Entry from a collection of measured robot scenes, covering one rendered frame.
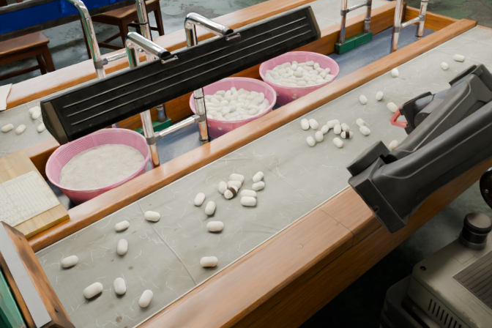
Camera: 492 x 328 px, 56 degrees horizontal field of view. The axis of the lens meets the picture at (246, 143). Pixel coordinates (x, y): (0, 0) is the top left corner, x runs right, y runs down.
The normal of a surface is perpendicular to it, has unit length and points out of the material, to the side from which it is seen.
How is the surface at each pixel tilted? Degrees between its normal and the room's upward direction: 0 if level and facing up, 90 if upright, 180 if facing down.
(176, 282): 0
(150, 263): 0
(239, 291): 0
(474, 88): 39
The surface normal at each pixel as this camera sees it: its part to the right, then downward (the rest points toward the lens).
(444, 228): -0.06, -0.81
